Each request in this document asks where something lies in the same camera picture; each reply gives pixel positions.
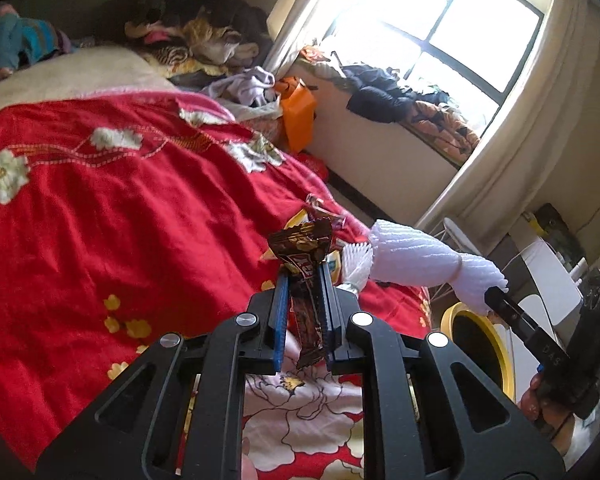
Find pile of clothes on bed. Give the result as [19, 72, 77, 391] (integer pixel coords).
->
[95, 0, 273, 79]

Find dark blue jacket on sill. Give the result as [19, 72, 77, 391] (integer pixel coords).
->
[341, 64, 450, 124]

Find red floral blanket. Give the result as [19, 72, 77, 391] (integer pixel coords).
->
[0, 91, 432, 480]

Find brown chocolate bar wrapper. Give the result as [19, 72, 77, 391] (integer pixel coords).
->
[268, 219, 332, 370]

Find teal patterned garment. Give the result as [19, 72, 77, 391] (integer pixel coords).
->
[0, 2, 73, 80]

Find white dressing table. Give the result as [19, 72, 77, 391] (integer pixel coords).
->
[492, 214, 584, 348]

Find lilac white clothes in basket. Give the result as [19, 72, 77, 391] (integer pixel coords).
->
[201, 66, 278, 107]

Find orange paper bag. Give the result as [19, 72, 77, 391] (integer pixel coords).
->
[274, 77, 317, 153]

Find orange patterned quilt on sill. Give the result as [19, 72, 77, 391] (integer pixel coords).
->
[402, 101, 479, 168]

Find clear pink candy wrapper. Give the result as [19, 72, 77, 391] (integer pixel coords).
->
[306, 194, 346, 231]

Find yellow rimmed black trash bin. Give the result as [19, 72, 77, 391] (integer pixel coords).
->
[440, 302, 516, 401]

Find window with dark frame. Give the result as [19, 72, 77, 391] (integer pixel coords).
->
[324, 0, 544, 122]

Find white curtain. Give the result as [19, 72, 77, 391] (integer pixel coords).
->
[416, 0, 600, 250]

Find person's hand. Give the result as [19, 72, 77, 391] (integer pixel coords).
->
[518, 373, 576, 455]

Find beige bed sheet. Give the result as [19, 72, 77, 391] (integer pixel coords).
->
[0, 46, 175, 110]

